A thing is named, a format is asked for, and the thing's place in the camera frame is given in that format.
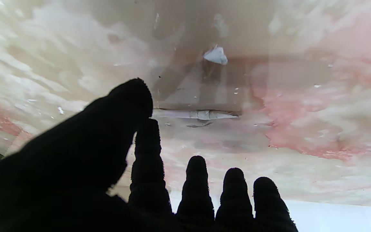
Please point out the tiny white scrap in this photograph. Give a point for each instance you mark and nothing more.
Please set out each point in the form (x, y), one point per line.
(216, 55)

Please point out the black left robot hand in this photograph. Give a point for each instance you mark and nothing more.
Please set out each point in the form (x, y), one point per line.
(60, 180)

